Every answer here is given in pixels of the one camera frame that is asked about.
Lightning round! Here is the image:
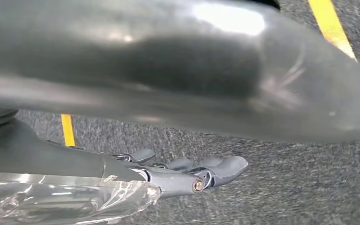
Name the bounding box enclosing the transparent plastic film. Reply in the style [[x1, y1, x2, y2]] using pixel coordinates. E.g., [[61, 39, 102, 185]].
[[0, 172, 162, 225]]

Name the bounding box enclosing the yellow floor tape outline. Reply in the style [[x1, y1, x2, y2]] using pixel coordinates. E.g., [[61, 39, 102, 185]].
[[60, 0, 358, 147]]

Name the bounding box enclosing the black rounded robot part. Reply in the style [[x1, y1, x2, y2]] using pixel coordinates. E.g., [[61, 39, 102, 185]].
[[245, 0, 282, 10]]

